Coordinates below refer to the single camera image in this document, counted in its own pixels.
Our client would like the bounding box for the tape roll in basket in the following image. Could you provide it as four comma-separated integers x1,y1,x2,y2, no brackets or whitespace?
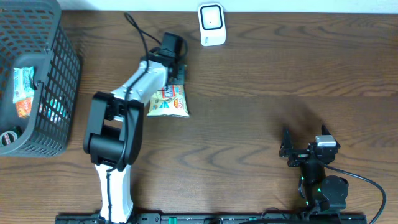
1,126,22,146

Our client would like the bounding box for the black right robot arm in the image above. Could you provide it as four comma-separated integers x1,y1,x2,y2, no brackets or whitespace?
279,125,349,219

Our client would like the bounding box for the white barcode scanner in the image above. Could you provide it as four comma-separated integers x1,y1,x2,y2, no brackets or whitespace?
197,2,226,47

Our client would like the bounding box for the teal item behind basket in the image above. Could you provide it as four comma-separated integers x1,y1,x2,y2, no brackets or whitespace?
39,99,67,124

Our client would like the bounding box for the orange tissue pack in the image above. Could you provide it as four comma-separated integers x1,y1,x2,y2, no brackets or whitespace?
16,97,33,118

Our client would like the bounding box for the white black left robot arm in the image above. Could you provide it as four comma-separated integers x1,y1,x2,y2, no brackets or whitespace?
83,48,183,223

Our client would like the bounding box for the green tissue pack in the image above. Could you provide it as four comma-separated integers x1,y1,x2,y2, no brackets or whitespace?
13,67,35,104

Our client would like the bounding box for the dark grey plastic basket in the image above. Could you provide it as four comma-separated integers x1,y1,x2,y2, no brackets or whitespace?
1,0,81,157

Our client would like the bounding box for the yellow snack bag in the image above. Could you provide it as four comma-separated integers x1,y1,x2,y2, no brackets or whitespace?
147,85,190,118

